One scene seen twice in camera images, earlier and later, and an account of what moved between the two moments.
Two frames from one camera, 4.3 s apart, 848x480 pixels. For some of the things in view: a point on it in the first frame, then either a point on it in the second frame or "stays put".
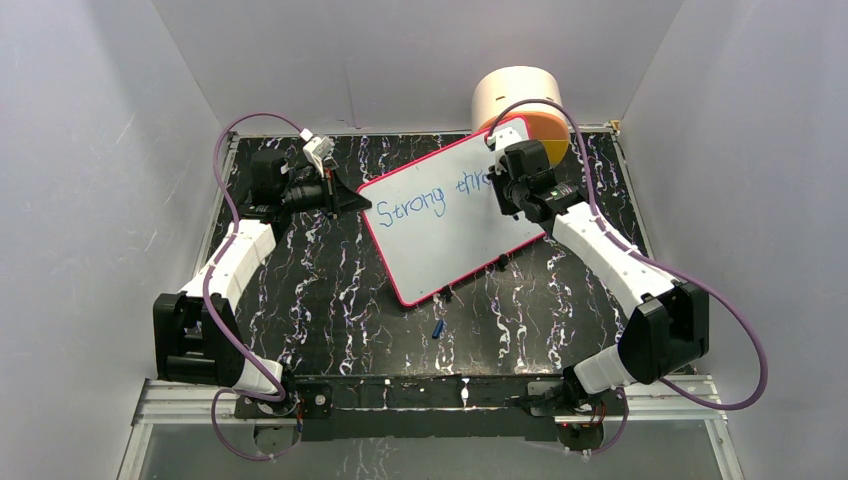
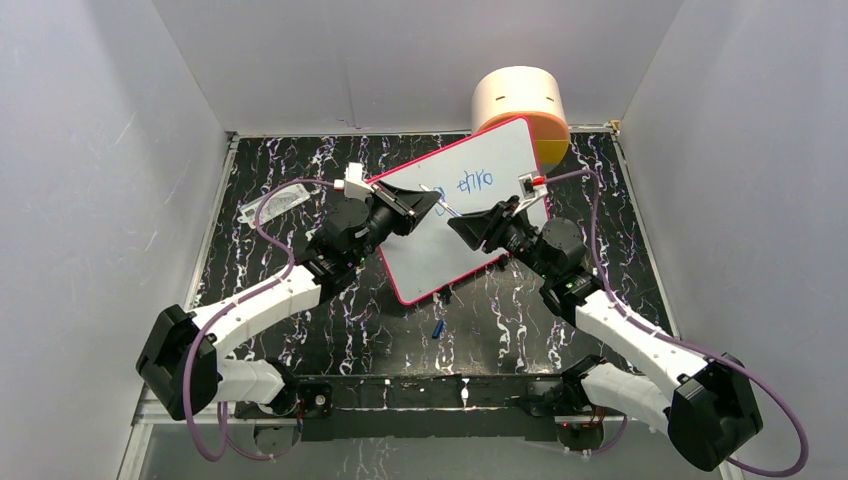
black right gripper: [497, 181] -> [491, 225]
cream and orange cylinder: [546, 122] stays put
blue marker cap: [437, 329] stays put
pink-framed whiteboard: [437, 220] stays put
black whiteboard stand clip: [447, 293] stays put
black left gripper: [345, 201] -> [407, 207]
